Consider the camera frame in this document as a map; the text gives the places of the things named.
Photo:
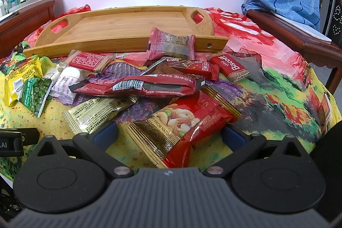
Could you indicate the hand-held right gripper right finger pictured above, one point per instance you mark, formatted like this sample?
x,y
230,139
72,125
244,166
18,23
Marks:
x,y
233,135

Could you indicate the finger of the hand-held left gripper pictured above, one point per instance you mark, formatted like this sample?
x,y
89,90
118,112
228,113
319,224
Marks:
x,y
30,138

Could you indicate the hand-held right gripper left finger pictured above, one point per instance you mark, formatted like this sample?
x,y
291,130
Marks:
x,y
105,134

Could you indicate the gold foil packet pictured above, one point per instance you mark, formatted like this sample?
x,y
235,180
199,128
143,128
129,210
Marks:
x,y
98,110

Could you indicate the red and gold nut packet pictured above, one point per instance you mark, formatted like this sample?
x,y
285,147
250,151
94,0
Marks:
x,y
192,121

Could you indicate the green pea packet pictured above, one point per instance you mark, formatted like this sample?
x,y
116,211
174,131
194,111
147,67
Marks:
x,y
36,94

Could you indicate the long dark red barcode packet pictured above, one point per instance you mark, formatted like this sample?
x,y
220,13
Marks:
x,y
149,89

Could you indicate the white candy packet red print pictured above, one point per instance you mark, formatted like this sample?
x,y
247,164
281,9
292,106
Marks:
x,y
66,83

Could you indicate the yellow snack packet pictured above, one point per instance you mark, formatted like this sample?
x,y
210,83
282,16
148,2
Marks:
x,y
18,75

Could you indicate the clear white candy packet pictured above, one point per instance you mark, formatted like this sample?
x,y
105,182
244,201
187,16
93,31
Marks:
x,y
53,72

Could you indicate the small dark red packet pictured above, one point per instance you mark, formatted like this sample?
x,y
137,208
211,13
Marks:
x,y
195,69

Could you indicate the red label biscuit packet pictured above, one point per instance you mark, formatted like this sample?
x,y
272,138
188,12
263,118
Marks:
x,y
85,59

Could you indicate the brown sachet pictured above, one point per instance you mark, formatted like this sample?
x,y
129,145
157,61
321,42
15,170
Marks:
x,y
160,69

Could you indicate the wooden serving tray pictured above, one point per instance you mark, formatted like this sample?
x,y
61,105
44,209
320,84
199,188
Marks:
x,y
120,27

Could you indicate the colourful printed blanket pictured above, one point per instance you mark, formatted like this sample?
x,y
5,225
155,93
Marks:
x,y
280,89

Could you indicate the red caramel biscuit packet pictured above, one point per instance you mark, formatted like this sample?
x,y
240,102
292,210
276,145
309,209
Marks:
x,y
227,66

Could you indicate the pink mosaic snack packet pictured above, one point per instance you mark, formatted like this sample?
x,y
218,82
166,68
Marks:
x,y
171,43

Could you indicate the dark wooden headboard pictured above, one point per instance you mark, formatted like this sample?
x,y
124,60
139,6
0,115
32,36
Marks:
x,y
26,22

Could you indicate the dark wooden side furniture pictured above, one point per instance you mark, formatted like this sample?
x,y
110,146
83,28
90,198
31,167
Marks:
x,y
294,35

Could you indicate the white flat panel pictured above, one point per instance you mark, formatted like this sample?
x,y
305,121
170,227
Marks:
x,y
318,34

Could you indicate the small white pump bottle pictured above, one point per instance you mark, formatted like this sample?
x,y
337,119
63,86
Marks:
x,y
4,6

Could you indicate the white plastic tray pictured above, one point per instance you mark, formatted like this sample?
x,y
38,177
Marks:
x,y
32,2

